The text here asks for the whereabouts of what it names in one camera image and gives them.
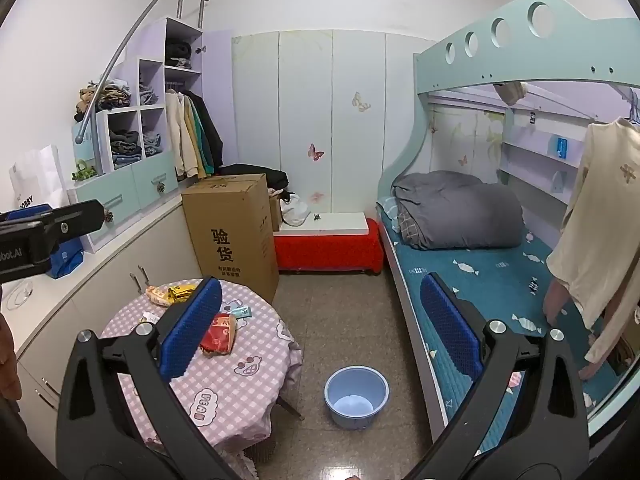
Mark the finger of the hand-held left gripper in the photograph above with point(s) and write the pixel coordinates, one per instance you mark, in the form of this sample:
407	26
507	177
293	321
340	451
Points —
35	210
75	217

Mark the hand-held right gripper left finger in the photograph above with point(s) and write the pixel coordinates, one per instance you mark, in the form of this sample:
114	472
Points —
192	330

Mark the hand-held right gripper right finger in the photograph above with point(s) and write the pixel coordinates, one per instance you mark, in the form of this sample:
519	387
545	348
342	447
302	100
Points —
450	325

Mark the red snack wrapper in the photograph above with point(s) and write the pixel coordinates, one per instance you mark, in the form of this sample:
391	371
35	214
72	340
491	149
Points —
217	335

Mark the yellow snack wrapper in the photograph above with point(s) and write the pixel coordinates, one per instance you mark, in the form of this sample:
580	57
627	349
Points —
177	297

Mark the small white wrapper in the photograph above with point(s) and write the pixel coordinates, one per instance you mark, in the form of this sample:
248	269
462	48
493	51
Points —
150	317

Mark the beige snack packet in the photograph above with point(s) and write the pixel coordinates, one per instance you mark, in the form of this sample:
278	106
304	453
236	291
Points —
157	296

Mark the blue white wrapper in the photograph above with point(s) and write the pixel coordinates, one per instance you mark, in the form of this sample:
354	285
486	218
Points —
240	311

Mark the light blue plastic bin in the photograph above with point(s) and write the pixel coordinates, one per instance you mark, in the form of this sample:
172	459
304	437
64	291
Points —
357	410

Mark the person's left hand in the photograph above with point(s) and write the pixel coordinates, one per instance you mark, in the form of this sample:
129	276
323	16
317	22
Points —
9	360

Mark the white paper bag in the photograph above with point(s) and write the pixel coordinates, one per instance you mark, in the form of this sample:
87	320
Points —
40	175

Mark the green artificial plant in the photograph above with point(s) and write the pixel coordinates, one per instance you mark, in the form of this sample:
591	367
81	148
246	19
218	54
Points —
84	172

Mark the pink checked tablecloth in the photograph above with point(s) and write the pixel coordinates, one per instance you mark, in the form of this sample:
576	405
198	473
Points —
250	340

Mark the teal candy print bed mat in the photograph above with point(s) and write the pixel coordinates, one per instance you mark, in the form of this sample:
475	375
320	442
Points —
500	285

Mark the white cabinet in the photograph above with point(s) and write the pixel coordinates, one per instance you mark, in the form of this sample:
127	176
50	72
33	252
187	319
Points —
100	285

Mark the dark folded clothes stack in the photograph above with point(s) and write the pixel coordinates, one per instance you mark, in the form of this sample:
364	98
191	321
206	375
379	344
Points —
125	147

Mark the large cardboard box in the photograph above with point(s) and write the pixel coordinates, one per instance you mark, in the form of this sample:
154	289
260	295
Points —
230	240

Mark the blue jeans stack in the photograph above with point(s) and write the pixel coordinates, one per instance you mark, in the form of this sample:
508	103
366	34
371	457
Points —
151	145

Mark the grey duvet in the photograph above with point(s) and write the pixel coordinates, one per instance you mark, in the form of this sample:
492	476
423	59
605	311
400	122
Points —
460	210

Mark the black table leg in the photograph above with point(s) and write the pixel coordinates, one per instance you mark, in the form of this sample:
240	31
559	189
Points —
290	407

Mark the tan clothes pile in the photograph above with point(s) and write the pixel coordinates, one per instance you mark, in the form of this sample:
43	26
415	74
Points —
100	95

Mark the light blue pillow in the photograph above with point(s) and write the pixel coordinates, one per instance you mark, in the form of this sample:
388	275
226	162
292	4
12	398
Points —
387	207

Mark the cream jacket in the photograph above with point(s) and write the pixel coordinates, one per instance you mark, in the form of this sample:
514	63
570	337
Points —
180	135

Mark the yellow garment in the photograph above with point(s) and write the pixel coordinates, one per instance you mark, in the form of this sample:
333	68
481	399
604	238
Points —
197	157

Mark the dark woven stool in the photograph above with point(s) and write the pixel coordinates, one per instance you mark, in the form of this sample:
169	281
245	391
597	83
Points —
260	450

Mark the small cardboard box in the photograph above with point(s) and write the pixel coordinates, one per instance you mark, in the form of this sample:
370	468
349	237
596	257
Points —
275	212

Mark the grey folded clothes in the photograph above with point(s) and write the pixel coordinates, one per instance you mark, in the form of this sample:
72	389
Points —
146	92

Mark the red cloth covered bench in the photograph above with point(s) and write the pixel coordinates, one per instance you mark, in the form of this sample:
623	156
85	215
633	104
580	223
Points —
325	252

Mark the green garment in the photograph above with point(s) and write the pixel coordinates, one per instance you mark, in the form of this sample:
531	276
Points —
207	157

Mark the white board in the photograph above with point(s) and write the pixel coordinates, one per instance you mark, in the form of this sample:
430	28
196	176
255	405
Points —
340	222

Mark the white plastic bag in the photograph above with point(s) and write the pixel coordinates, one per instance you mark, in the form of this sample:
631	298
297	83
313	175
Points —
295	212

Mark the black coat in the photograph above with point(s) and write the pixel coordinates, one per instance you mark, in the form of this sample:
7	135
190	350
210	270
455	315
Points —
214	130

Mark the black clothing pile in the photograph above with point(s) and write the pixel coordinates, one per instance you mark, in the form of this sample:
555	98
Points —
270	177

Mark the metal handrail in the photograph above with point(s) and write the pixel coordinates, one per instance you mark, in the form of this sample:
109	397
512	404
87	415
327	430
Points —
122	45

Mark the faded pink butterfly sticker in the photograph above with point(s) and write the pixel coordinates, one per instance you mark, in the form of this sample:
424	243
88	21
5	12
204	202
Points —
317	197

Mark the lilac stair shelf unit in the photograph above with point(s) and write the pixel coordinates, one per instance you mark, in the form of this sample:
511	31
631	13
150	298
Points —
220	100

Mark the lilac bed shelf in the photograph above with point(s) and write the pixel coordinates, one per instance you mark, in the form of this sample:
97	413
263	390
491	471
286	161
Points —
530	152

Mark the cream sweater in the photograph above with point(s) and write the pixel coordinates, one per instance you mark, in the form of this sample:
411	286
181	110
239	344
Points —
600	200

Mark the black folded clothes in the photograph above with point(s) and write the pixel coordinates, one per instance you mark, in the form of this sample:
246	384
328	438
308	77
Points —
177	50

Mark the blue box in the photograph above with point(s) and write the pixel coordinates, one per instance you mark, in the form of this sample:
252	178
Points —
560	147

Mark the pale yellow butterfly sticker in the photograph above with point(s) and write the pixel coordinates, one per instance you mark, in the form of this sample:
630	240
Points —
361	102

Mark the beige cloth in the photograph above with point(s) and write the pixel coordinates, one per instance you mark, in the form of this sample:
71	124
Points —
510	92

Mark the white panel wardrobe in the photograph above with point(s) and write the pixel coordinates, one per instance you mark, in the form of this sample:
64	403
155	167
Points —
300	110

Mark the blue clothes hanger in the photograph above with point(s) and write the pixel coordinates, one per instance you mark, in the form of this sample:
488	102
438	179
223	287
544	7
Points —
634	107

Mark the turquoise bunk bed frame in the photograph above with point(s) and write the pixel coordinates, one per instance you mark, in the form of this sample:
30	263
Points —
525	60

